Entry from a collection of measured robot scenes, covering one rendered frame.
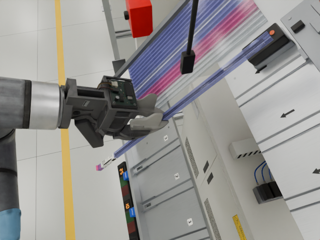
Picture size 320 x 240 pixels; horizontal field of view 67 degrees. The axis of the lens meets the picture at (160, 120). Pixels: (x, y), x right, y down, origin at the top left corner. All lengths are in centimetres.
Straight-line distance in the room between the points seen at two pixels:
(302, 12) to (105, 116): 37
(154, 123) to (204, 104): 55
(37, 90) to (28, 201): 129
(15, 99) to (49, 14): 226
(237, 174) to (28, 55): 188
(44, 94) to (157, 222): 44
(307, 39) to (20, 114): 45
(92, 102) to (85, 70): 162
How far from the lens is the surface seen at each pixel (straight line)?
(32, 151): 175
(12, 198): 43
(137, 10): 115
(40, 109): 39
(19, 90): 39
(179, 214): 63
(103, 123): 41
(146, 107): 50
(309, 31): 48
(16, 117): 39
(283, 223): 90
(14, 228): 42
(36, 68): 216
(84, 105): 40
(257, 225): 87
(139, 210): 72
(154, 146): 70
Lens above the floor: 143
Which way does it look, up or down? 60 degrees down
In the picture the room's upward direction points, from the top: straight up
